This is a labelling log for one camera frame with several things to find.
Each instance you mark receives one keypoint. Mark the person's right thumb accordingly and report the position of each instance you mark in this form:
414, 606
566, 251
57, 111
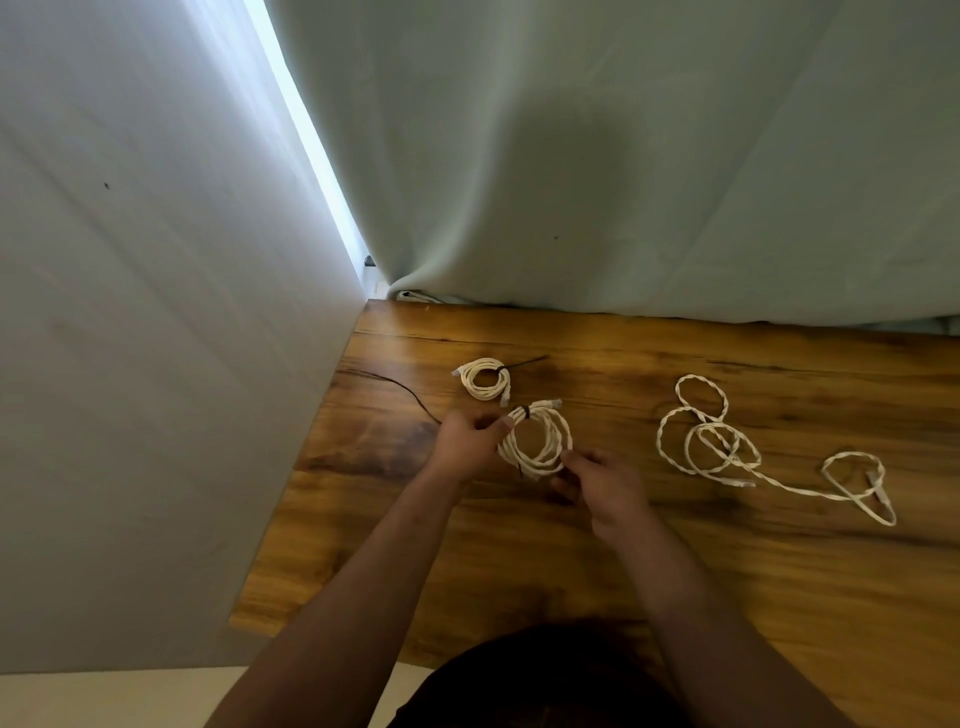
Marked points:
564, 487

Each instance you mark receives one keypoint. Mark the person's right hand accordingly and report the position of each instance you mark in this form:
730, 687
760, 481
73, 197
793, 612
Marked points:
611, 499

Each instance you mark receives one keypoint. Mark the person's dark shirt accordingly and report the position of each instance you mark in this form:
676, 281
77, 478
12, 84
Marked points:
540, 682

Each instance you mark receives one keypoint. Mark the grey-green curtain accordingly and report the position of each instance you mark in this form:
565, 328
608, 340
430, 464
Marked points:
600, 150

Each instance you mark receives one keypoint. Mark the person's right forearm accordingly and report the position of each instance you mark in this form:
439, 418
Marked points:
712, 630

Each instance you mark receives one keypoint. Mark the person's left forearm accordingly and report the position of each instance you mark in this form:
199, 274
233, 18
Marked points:
360, 600

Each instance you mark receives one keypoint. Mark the person's left hand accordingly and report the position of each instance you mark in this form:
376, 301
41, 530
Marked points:
461, 446

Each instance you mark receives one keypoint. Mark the person's left thumb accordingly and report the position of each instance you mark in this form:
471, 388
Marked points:
498, 427

